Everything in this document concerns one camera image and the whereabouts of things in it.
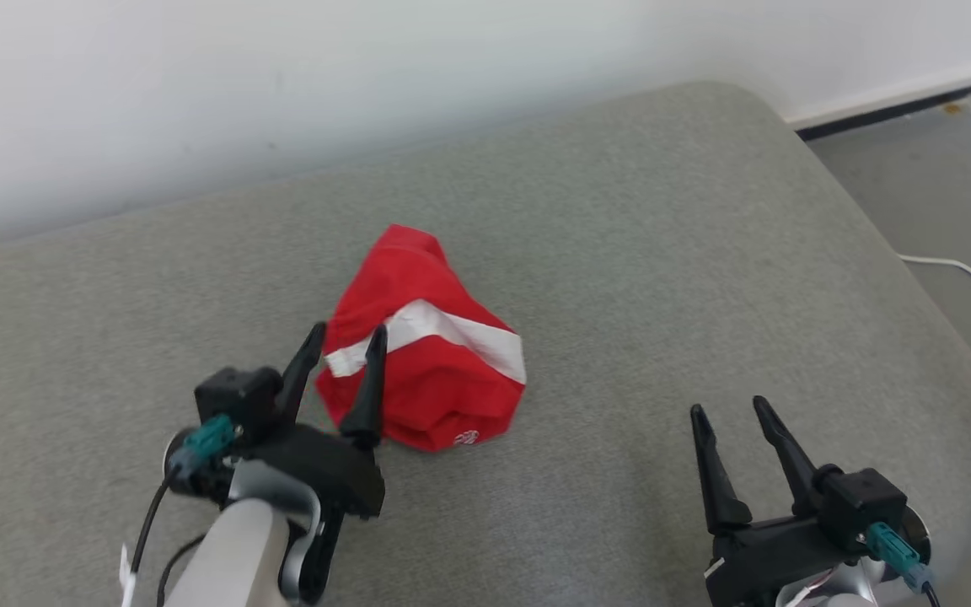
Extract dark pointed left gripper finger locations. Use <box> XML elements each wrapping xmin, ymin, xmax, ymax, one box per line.
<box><xmin>340</xmin><ymin>325</ymin><xmax>389</xmax><ymax>449</ymax></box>
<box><xmin>276</xmin><ymin>322</ymin><xmax>327</xmax><ymax>422</ymax></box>

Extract black skirting strip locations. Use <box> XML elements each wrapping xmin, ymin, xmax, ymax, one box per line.
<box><xmin>793</xmin><ymin>73</ymin><xmax>971</xmax><ymax>141</ymax></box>

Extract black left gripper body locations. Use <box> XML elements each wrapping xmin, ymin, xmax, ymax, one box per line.
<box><xmin>241</xmin><ymin>422</ymin><xmax>386</xmax><ymax>517</ymax></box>

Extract teal right camera plug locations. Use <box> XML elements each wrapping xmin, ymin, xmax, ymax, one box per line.
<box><xmin>865</xmin><ymin>522</ymin><xmax>934</xmax><ymax>593</ymax></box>

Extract red shorts with white stripe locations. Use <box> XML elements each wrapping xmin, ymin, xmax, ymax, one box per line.
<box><xmin>315</xmin><ymin>223</ymin><xmax>528</xmax><ymax>453</ymax></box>

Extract white cable on floor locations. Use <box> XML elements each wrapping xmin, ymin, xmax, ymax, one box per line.
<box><xmin>897</xmin><ymin>253</ymin><xmax>971</xmax><ymax>306</ymax></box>

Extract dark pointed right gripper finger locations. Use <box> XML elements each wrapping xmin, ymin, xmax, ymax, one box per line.
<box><xmin>753</xmin><ymin>396</ymin><xmax>823</xmax><ymax>517</ymax></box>
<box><xmin>689</xmin><ymin>405</ymin><xmax>753</xmax><ymax>534</ymax></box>

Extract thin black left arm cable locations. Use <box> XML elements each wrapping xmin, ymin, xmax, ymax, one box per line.
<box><xmin>128</xmin><ymin>472</ymin><xmax>208</xmax><ymax>607</ymax></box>

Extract teal camera plug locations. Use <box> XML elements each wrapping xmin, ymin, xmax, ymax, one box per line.
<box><xmin>169</xmin><ymin>414</ymin><xmax>239</xmax><ymax>481</ymax></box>
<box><xmin>865</xmin><ymin>522</ymin><xmax>934</xmax><ymax>593</ymax></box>

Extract grey fabric sofa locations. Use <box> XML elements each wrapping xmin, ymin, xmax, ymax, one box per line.
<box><xmin>0</xmin><ymin>80</ymin><xmax>971</xmax><ymax>607</ymax></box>

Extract teal left camera plug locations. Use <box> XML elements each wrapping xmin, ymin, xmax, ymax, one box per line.
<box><xmin>169</xmin><ymin>414</ymin><xmax>239</xmax><ymax>481</ymax></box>

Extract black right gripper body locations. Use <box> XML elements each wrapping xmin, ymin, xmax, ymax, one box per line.
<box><xmin>705</xmin><ymin>516</ymin><xmax>874</xmax><ymax>607</ymax></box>

